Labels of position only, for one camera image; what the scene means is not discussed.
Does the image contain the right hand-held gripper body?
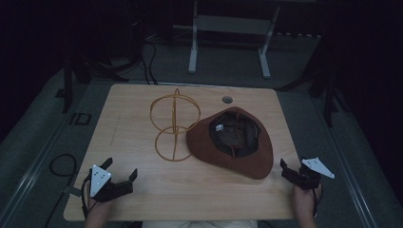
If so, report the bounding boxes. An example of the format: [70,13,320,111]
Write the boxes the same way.
[290,157,336,191]

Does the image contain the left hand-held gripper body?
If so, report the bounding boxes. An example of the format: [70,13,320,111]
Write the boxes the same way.
[83,163,134,203]

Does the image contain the gold wire hat stand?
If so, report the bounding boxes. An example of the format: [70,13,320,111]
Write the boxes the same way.
[149,87,202,162]

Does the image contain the brown felt hat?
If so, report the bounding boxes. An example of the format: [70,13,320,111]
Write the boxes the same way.
[185,105,275,181]

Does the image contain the person's left hand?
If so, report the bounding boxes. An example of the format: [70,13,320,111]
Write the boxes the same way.
[85,189,116,222]

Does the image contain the person's right hand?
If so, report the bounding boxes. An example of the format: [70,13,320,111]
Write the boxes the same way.
[292,184,321,220]

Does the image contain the grey tape strip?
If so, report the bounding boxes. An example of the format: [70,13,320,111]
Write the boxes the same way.
[62,185,84,198]

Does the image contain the black floor stand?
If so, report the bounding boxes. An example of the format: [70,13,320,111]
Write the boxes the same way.
[54,0,144,114]
[275,31,351,128]

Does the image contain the left hand-held gripper cable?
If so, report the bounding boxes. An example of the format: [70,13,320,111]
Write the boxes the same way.
[80,176,93,220]

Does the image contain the hand-held gripper cable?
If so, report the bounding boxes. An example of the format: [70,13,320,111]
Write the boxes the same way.
[80,176,93,220]
[311,180,325,219]

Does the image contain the black looped floor cable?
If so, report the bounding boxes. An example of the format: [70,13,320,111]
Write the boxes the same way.
[43,153,79,228]

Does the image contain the right hand-held gripper cable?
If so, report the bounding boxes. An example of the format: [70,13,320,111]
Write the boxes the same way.
[311,180,325,219]

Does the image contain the black rectangular floor frame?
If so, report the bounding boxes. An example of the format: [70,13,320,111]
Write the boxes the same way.
[68,112,92,126]

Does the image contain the black floor cables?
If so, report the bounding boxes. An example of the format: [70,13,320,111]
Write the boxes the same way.
[139,37,160,86]

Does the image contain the white metal desk frame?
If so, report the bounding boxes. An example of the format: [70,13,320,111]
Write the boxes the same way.
[173,0,281,80]

